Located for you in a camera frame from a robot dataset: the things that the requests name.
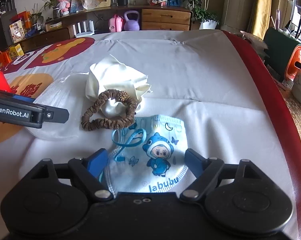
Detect blue cartoon face mask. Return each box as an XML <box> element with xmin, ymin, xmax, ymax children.
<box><xmin>103</xmin><ymin>115</ymin><xmax>188</xmax><ymax>194</ymax></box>

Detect clear plastic bag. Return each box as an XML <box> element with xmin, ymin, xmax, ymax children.
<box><xmin>27</xmin><ymin>73</ymin><xmax>88</xmax><ymax>141</ymax></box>

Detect wooden tv cabinet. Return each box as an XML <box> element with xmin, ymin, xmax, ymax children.
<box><xmin>19</xmin><ymin>5</ymin><xmax>193</xmax><ymax>53</ymax></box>

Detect orange gift box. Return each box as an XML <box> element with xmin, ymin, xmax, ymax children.
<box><xmin>0</xmin><ymin>51</ymin><xmax>11</xmax><ymax>69</ymax></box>

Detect yellow curtain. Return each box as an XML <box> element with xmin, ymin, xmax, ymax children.
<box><xmin>247</xmin><ymin>0</ymin><xmax>272</xmax><ymax>39</ymax></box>

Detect white wifi router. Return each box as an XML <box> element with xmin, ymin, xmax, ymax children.
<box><xmin>72</xmin><ymin>21</ymin><xmax>95</xmax><ymax>38</ymax></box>

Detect cream white cloth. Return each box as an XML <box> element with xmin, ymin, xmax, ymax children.
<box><xmin>85</xmin><ymin>55</ymin><xmax>151</xmax><ymax>112</ymax></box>

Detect white red printed tablecloth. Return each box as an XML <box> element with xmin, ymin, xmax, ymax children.
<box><xmin>0</xmin><ymin>30</ymin><xmax>295</xmax><ymax>239</ymax></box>

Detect orange plastic stool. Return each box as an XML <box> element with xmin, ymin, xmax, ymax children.
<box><xmin>285</xmin><ymin>45</ymin><xmax>301</xmax><ymax>81</ymax></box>

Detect yellow carton box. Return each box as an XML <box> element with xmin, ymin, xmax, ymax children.
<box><xmin>6</xmin><ymin>43</ymin><xmax>24</xmax><ymax>61</ymax></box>

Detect snack box on cabinet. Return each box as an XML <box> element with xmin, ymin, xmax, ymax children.
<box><xmin>9</xmin><ymin>20</ymin><xmax>25</xmax><ymax>43</ymax></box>

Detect brown hair scrunchie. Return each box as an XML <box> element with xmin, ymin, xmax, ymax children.
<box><xmin>81</xmin><ymin>89</ymin><xmax>138</xmax><ymax>131</ymax></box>

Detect purple kettlebell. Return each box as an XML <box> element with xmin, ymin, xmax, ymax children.
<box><xmin>124</xmin><ymin>10</ymin><xmax>140</xmax><ymax>31</ymax></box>

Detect potted green tree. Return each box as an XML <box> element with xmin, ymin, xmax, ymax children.
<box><xmin>183</xmin><ymin>0</ymin><xmax>219</xmax><ymax>29</ymax></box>

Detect pink plush doll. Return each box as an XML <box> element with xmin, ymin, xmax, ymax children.
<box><xmin>57</xmin><ymin>0</ymin><xmax>70</xmax><ymax>16</ymax></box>

